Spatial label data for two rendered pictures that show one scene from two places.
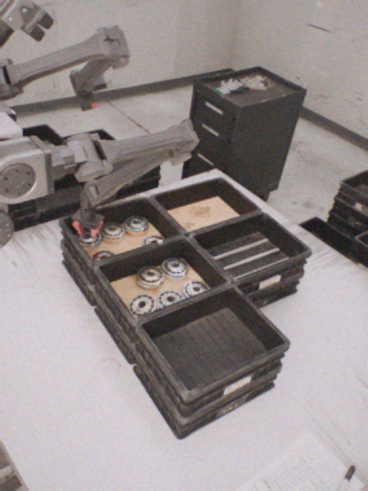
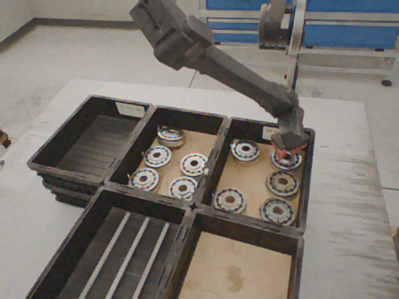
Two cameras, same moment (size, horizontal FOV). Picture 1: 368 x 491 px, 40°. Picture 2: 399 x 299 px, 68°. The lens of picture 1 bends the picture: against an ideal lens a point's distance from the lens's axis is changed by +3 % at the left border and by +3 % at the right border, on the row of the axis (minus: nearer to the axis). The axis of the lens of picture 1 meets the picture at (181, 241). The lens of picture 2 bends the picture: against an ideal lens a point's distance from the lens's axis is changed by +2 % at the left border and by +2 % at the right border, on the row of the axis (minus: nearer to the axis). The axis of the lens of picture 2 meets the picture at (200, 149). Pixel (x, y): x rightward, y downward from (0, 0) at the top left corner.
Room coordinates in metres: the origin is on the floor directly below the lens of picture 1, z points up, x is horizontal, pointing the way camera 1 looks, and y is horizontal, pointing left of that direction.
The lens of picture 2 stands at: (1.94, -0.20, 1.64)
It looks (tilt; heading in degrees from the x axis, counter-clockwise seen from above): 47 degrees down; 152
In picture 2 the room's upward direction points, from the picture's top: 6 degrees counter-clockwise
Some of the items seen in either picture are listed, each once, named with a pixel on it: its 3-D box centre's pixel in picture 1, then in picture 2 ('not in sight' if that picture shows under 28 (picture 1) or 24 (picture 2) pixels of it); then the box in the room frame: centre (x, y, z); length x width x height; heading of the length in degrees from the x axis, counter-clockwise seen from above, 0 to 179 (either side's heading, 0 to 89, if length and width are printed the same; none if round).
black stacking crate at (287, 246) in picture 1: (246, 255); (117, 269); (1.54, -0.27, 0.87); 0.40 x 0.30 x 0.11; 128
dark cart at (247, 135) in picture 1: (237, 147); not in sight; (3.26, -0.30, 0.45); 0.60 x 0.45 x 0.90; 134
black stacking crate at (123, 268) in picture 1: (161, 286); (174, 158); (1.29, 0.05, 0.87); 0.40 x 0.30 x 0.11; 128
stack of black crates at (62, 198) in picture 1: (62, 213); not in sight; (2.37, 0.72, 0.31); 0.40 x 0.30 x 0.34; 134
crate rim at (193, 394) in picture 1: (213, 335); (95, 133); (1.06, -0.14, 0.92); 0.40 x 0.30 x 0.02; 128
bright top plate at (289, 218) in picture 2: (136, 222); (277, 212); (1.65, 0.20, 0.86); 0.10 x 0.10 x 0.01
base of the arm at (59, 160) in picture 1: (54, 162); not in sight; (1.07, 0.34, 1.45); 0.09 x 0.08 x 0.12; 44
